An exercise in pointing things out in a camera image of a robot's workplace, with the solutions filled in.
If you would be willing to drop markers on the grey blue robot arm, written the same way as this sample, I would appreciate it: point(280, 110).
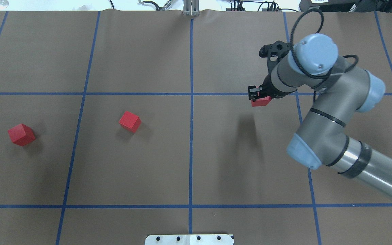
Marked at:
point(320, 140)

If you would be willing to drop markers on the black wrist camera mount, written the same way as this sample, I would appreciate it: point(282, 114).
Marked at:
point(275, 51)

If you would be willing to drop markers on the aluminium frame post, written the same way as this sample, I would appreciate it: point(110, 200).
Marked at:
point(191, 8)

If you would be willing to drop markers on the red cube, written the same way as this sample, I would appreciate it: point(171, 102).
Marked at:
point(21, 135)
point(130, 121)

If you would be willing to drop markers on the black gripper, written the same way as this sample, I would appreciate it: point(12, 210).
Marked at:
point(265, 89)

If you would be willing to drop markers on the white pedestal column base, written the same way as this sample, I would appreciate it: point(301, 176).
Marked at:
point(190, 239)

